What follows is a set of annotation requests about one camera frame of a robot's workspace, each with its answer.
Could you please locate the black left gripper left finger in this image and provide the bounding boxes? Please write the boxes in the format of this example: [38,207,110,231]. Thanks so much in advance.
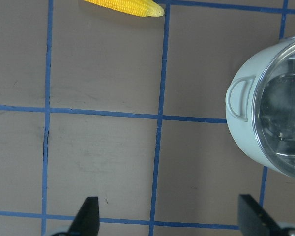
[67,197,100,236]

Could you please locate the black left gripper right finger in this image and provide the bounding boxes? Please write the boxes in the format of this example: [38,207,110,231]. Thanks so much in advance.
[237,194,282,236]

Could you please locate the white electric cooking pot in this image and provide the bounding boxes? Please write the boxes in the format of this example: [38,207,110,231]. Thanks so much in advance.
[225,36,295,178]

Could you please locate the yellow corn cob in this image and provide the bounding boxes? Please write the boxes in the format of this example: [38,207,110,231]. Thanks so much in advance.
[87,0,165,17]

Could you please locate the clear glass pot lid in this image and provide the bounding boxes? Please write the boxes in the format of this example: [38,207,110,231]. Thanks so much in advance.
[253,40,295,178]

